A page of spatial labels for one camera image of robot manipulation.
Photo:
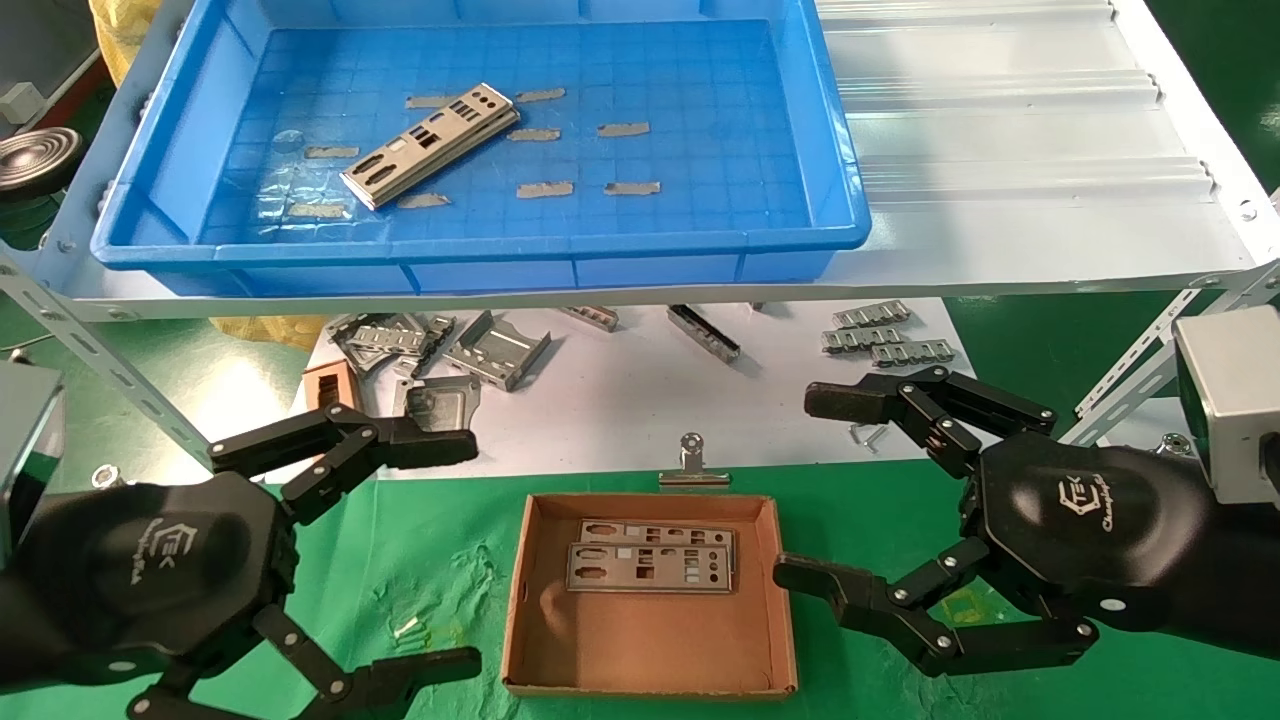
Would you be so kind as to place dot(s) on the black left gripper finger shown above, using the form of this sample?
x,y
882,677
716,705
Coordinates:
x,y
420,448

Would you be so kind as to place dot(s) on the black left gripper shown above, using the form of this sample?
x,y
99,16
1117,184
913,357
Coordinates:
x,y
150,570

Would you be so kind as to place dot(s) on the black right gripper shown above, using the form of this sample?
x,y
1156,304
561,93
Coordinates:
x,y
1090,530

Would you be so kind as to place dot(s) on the silver perforated metal plate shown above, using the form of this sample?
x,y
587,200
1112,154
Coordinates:
x,y
462,150
680,585
630,530
415,152

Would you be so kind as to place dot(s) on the small brown open box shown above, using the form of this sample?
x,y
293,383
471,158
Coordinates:
x,y
330,385

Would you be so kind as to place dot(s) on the brown cardboard box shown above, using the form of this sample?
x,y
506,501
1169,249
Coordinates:
x,y
650,640

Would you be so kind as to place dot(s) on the blue plastic tray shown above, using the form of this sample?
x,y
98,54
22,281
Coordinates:
x,y
650,60

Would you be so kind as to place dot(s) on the small white box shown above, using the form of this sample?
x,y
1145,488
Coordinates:
x,y
18,100

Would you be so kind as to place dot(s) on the grey slotted metal plate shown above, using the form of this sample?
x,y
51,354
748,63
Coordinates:
x,y
385,338

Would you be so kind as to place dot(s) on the short grey ladder strip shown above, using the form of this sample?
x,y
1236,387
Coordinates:
x,y
592,318

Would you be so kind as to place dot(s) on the dark metal strip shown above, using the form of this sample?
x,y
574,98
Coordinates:
x,y
703,332

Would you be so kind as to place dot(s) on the grey tape piece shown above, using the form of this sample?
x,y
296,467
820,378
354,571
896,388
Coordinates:
x,y
428,200
331,152
632,188
316,210

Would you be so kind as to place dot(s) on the white metal shelf rack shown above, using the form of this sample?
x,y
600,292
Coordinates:
x,y
1000,200

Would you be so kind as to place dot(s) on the black round speaker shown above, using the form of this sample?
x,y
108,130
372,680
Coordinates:
x,y
35,160

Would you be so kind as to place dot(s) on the square grey metal bracket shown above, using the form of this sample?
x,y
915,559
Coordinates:
x,y
440,400

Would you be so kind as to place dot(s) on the bent grey metal bracket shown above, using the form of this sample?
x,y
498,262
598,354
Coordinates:
x,y
497,352

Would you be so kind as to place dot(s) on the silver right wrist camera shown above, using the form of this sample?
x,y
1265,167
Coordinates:
x,y
1225,400

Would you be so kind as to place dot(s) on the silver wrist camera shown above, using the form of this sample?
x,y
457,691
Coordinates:
x,y
1225,400
25,440

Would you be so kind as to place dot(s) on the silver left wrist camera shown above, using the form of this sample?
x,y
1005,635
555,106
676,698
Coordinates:
x,y
25,440

